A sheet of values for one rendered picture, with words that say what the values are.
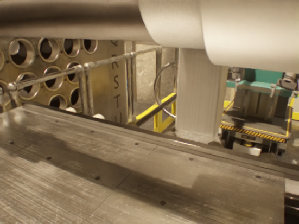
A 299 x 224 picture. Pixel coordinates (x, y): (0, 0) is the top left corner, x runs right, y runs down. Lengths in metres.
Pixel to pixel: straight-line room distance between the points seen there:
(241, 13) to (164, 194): 0.41
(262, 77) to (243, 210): 2.01
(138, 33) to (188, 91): 0.14
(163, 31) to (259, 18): 0.12
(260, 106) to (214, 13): 2.40
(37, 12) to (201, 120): 0.37
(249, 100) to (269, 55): 2.33
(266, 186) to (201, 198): 0.16
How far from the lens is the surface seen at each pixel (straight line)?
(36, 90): 2.35
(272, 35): 0.25
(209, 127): 0.45
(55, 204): 0.55
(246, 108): 2.61
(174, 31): 0.30
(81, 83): 1.52
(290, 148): 2.88
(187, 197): 0.54
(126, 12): 0.36
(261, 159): 0.66
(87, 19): 0.41
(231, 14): 0.24
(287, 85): 1.95
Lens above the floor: 1.29
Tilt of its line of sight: 22 degrees down
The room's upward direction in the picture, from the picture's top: straight up
